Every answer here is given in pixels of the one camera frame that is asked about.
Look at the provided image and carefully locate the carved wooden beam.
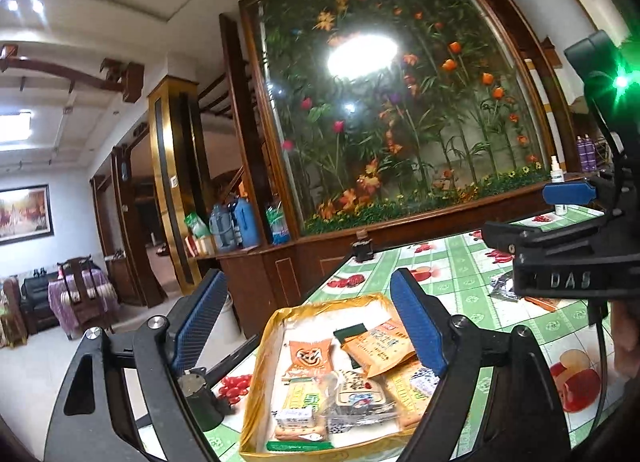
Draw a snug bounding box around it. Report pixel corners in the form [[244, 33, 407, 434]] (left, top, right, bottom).
[[0, 45, 146, 103]]

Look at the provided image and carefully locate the wooden chair with cloth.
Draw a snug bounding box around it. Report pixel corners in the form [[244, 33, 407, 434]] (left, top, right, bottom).
[[47, 267, 121, 340]]

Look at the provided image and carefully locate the white tray with yellow rim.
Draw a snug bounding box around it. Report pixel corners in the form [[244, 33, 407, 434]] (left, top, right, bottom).
[[239, 292, 441, 462]]

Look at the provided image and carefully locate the green white plastic bag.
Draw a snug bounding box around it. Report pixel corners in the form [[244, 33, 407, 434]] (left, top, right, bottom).
[[265, 202, 291, 245]]

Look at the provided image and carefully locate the black cylinder stand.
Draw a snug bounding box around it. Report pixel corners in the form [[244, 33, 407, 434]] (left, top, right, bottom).
[[177, 367, 231, 435]]

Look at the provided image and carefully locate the ceiling light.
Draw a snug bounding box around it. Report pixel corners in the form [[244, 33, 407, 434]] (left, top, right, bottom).
[[0, 112, 33, 145]]

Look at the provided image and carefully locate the white spray bottle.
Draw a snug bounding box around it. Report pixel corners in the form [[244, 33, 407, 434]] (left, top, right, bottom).
[[547, 156, 568, 215]]

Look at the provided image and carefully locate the green white packet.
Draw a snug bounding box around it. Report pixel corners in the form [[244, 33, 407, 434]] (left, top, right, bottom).
[[184, 212, 211, 239]]

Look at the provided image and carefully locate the glass flower display case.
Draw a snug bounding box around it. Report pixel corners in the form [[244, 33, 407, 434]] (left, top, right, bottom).
[[239, 0, 571, 243]]

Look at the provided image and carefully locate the wooden armchair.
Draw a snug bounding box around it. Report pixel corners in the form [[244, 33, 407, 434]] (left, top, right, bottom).
[[0, 277, 28, 349]]

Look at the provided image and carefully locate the small black box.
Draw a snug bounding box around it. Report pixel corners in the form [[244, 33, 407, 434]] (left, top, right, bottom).
[[350, 237, 373, 263]]

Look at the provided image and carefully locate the framed painting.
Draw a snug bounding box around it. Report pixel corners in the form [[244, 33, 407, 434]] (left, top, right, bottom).
[[0, 185, 53, 245]]

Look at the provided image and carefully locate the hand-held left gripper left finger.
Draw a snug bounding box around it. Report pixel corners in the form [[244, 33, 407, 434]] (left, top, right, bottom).
[[42, 269, 228, 462]]

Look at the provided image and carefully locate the orange sandwich cracker packet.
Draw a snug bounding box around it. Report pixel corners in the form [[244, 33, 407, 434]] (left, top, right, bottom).
[[341, 317, 420, 378]]

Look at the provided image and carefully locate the person's right hand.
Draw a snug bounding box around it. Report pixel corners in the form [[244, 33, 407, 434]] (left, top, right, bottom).
[[611, 299, 640, 383]]

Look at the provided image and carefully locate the silver foil packet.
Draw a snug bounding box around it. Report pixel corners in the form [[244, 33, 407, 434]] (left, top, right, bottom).
[[489, 275, 523, 303]]

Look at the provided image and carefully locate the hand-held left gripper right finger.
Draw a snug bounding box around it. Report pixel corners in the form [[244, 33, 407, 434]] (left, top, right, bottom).
[[390, 268, 571, 462]]

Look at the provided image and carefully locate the orange round-logo packet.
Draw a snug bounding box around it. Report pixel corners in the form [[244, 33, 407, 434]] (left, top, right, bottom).
[[282, 337, 335, 383], [522, 296, 557, 314]]

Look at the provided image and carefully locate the blue thermos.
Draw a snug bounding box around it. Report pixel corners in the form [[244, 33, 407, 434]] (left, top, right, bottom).
[[232, 195, 261, 248]]

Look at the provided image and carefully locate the dark green packet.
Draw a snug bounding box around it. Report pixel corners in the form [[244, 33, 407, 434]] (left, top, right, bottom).
[[332, 325, 363, 370]]

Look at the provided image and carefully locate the black cable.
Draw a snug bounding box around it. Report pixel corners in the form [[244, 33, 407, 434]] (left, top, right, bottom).
[[587, 299, 611, 445]]

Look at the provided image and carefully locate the cracker packet green yellow label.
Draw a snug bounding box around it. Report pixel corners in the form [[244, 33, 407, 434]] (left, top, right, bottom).
[[266, 376, 333, 453], [385, 359, 441, 430]]

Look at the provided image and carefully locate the clear packet with cartoon label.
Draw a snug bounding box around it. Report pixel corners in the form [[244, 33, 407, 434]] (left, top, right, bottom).
[[320, 367, 401, 435]]

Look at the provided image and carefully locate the golden pillar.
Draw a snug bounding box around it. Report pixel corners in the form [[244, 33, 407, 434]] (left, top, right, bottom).
[[147, 75, 211, 295]]

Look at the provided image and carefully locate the green fruit-print tablecloth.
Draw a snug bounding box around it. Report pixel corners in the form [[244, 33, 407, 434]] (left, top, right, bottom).
[[135, 205, 640, 462]]

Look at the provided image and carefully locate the black sofa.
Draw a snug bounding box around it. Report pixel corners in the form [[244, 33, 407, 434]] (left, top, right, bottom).
[[20, 275, 63, 335]]

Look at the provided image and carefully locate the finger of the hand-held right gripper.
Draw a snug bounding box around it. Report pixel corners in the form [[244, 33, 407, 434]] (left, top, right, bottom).
[[542, 173, 626, 206], [482, 215, 623, 257]]

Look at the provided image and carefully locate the wooden sideboard cabinet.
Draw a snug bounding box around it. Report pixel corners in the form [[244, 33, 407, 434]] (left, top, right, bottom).
[[190, 235, 356, 338]]

